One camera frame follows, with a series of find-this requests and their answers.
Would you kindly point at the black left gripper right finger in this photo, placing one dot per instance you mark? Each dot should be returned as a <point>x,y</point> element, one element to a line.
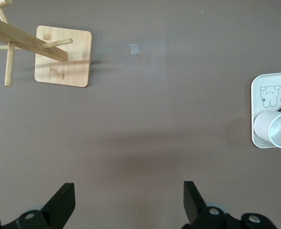
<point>193,205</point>

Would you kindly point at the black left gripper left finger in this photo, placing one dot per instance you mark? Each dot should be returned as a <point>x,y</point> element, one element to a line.
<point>61,205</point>

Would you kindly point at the white mug with smiley face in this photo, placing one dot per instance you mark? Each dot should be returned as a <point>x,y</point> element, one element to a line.
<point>262,125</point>

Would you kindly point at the wooden mug rack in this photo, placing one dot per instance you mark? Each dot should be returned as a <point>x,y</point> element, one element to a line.
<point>61,71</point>

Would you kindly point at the cream tray with rabbit print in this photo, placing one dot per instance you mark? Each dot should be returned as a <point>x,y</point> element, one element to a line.
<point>269,81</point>

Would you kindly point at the small tape patch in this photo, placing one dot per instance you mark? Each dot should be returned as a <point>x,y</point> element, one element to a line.
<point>134,49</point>

